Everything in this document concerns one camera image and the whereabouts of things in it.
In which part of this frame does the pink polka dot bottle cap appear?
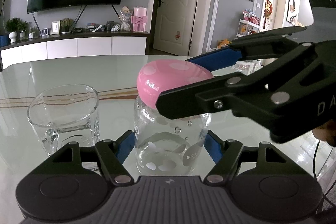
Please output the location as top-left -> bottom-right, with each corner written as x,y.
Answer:
137,59 -> 214,109

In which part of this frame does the doll figurine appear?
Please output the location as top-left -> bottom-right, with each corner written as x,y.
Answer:
119,6 -> 132,31

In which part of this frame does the potted plant in white pot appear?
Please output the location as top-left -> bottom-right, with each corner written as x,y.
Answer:
5,17 -> 21,44

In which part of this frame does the clear drinking glass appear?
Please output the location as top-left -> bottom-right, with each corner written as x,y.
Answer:
27,84 -> 100,156

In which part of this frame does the white tv cabinet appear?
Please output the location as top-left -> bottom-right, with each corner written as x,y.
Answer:
1,32 -> 150,70

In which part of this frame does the white picture frame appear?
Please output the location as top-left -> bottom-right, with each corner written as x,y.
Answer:
50,20 -> 61,35

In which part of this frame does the pink gift box with bow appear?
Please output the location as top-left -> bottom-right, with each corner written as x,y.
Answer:
131,7 -> 147,32

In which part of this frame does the white interior door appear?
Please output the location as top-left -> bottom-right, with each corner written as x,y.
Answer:
153,0 -> 197,56

